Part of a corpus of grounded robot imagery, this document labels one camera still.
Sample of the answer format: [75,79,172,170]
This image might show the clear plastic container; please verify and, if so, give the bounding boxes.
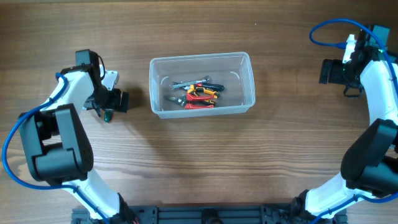
[149,52,256,119]

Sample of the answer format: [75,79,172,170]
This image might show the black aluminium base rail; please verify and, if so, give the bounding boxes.
[70,202,348,224]

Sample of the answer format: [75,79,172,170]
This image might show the orange black needle-nose pliers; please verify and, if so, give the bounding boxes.
[182,85,220,98]

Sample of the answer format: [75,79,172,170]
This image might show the black red screwdriver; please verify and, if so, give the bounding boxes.
[196,83,224,91]

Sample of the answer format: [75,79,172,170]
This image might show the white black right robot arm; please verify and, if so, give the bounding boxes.
[286,18,397,223]

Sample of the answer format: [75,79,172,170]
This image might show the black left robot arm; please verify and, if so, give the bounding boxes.
[16,49,139,223]

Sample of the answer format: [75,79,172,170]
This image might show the red handled cutters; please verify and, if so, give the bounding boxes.
[164,93,216,110]

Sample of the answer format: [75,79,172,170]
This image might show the green handled screwdriver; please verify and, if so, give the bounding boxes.
[104,110,114,123]

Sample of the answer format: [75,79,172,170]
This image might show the small silver wrench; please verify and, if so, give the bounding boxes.
[170,76,211,90]

